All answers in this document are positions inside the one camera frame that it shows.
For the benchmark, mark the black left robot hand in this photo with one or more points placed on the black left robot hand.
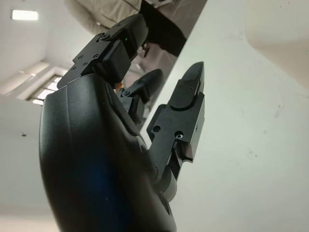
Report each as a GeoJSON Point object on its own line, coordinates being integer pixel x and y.
{"type": "Point", "coordinates": [91, 149]}

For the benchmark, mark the person in black trousers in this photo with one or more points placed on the person in black trousers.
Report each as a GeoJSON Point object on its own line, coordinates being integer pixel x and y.
{"type": "Point", "coordinates": [169, 24]}

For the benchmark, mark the cream two-slot toaster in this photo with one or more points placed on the cream two-slot toaster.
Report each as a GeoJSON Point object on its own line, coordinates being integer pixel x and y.
{"type": "Point", "coordinates": [277, 24]}

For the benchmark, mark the barred window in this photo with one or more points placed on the barred window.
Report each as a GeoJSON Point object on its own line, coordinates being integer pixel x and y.
{"type": "Point", "coordinates": [48, 87]}

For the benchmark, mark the rectangular ceiling light panel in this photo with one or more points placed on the rectangular ceiling light panel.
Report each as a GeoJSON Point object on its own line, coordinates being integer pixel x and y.
{"type": "Point", "coordinates": [25, 15]}

